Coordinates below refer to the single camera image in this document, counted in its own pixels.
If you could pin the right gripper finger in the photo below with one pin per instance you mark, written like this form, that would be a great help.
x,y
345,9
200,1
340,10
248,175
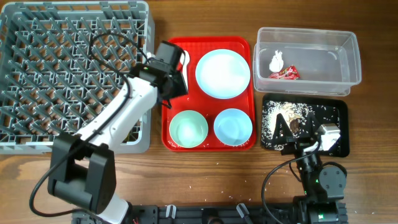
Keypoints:
x,y
282,133
312,124

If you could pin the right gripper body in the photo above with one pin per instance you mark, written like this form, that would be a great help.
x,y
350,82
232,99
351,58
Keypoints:
x,y
297,145

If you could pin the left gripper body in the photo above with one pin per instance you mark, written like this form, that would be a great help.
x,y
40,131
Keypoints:
x,y
180,88

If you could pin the food scraps and rice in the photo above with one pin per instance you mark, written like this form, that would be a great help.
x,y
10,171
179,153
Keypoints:
x,y
295,115

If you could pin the white plastic spoon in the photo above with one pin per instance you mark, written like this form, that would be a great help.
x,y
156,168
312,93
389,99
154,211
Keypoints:
x,y
184,60

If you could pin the green bowl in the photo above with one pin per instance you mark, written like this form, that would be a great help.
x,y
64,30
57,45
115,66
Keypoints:
x,y
188,129

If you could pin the light blue bowl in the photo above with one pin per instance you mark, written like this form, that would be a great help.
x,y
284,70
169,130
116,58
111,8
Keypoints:
x,y
233,127

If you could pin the light blue plate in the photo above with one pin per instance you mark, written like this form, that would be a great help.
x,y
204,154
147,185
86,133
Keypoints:
x,y
222,74

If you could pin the red snack wrapper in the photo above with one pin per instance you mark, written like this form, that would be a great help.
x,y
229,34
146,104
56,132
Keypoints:
x,y
290,73

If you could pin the white napkin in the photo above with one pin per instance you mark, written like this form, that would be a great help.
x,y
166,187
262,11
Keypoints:
x,y
277,62

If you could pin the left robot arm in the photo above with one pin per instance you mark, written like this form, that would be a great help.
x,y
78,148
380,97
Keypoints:
x,y
82,167

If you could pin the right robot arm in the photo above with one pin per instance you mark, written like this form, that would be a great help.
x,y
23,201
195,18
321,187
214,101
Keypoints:
x,y
321,182

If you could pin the black plastic tray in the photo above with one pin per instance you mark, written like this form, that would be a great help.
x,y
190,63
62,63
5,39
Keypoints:
x,y
341,147

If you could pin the red plastic tray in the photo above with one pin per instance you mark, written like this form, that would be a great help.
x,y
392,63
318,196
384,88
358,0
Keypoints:
x,y
197,100

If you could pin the clear plastic bin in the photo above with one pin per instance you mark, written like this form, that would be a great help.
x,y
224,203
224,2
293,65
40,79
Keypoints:
x,y
328,61

